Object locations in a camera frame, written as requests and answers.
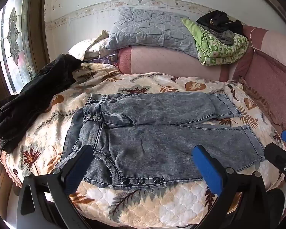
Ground dark framed picture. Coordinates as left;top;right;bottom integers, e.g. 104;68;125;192
240;0;286;30

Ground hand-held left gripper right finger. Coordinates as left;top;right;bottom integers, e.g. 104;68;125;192
192;145;285;229

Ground white cord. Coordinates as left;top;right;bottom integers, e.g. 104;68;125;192
250;27;261;52

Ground grey-blue denim pants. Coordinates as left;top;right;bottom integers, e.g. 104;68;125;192
55;93;266;188

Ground grey cloth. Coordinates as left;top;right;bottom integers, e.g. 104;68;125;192
214;30;237;46

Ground stained glass window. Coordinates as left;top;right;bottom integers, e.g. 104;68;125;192
0;0;40;96

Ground black jacket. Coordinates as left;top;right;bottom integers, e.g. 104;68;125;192
0;53;83;153

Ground black garment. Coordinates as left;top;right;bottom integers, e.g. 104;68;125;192
197;10;244;40

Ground pink sofa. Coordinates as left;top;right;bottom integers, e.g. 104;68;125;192
118;24;286;146

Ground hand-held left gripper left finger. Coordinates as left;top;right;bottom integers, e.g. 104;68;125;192
15;145;95;229

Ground grey quilted pillow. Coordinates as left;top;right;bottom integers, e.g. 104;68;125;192
105;7;201;59

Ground purple packet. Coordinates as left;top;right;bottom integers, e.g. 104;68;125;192
92;54;118;65

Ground cream pillow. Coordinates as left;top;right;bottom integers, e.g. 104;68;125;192
69;31;110;61

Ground green printed blanket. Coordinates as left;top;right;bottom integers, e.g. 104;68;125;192
181;17;249;66

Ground leaf printed fleece blanket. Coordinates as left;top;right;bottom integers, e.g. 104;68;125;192
0;62;286;227

